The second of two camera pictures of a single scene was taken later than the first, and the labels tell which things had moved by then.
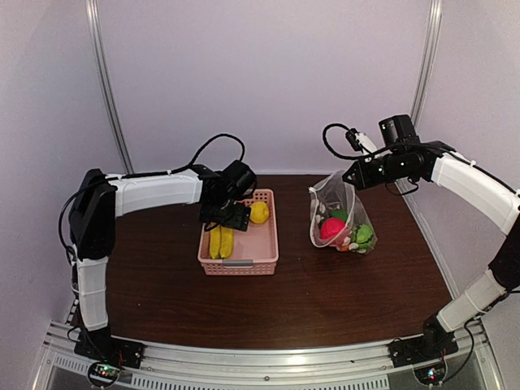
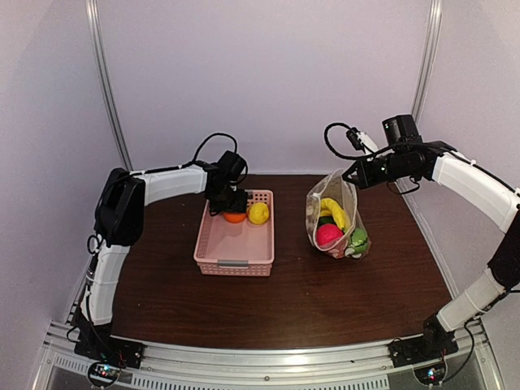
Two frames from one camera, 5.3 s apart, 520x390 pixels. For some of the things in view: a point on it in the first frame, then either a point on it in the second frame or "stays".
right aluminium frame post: (428, 58) stays
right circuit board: (431, 375) stays
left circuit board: (103, 374) stays
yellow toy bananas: (221, 242) to (331, 208)
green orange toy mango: (342, 214) to (326, 219)
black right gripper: (365, 180) stays
